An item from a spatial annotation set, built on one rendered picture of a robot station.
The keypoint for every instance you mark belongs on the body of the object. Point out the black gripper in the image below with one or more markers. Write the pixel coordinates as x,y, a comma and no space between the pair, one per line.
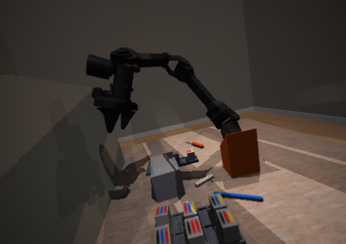
121,101

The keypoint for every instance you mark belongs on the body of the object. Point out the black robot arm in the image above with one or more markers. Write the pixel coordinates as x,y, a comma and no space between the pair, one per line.
124,62

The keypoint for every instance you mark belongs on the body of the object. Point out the blue rod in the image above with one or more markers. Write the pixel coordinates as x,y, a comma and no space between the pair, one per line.
241,196

